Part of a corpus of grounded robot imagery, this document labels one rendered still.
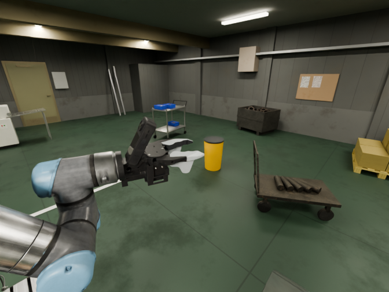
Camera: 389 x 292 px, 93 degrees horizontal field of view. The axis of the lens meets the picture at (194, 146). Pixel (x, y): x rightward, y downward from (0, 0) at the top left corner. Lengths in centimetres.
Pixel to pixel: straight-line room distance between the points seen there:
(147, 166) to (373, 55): 617
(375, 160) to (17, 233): 468
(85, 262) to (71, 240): 5
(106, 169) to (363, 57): 625
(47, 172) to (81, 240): 15
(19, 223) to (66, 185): 11
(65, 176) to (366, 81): 629
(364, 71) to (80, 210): 629
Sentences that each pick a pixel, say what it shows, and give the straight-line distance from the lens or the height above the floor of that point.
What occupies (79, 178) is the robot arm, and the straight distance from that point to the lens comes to 45.
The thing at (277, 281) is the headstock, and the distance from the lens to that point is 64.
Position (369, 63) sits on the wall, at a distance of 635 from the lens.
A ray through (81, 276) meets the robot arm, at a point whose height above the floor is 147.
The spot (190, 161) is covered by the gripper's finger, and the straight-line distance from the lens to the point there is 47.
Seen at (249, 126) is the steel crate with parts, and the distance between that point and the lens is 617.
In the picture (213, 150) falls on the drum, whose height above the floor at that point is 45.
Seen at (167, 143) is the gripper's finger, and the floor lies 159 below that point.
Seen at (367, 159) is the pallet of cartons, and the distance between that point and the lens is 466.
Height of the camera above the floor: 176
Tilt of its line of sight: 21 degrees down
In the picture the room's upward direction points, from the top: straight up
